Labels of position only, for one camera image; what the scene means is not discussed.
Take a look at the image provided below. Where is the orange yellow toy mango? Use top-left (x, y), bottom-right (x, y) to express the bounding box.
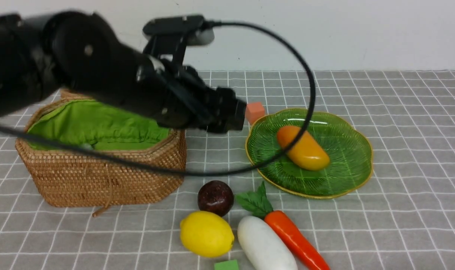
top-left (277, 125), bottom-right (330, 171)

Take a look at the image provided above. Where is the black camera cable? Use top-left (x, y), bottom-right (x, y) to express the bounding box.
top-left (0, 21), bottom-right (317, 177)

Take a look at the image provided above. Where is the green foam cube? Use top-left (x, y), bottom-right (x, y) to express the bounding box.
top-left (214, 259), bottom-right (239, 270)

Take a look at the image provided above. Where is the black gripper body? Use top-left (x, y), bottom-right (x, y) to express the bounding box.
top-left (164, 60), bottom-right (247, 134)

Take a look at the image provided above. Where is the orange foam cube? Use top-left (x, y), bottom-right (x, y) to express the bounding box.
top-left (245, 102), bottom-right (265, 125)

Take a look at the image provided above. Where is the green glass leaf plate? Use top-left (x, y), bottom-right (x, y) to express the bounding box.
top-left (245, 108), bottom-right (374, 199)

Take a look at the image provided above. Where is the white toy radish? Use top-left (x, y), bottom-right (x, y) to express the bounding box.
top-left (237, 216), bottom-right (298, 270)

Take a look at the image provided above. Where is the woven rattan basket green lining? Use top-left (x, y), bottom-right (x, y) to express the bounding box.
top-left (15, 90), bottom-right (187, 217)

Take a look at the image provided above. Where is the yellow toy lemon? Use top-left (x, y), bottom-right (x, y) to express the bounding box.
top-left (180, 211), bottom-right (235, 258)

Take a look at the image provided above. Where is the orange toy carrot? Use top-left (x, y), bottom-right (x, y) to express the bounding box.
top-left (235, 183), bottom-right (330, 270)

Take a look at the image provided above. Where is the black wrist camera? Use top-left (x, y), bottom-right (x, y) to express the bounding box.
top-left (142, 14), bottom-right (214, 46)

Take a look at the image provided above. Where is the dark purple passion fruit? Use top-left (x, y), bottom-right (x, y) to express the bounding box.
top-left (197, 180), bottom-right (234, 217)

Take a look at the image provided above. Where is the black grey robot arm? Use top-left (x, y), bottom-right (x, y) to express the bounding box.
top-left (0, 10), bottom-right (246, 134)

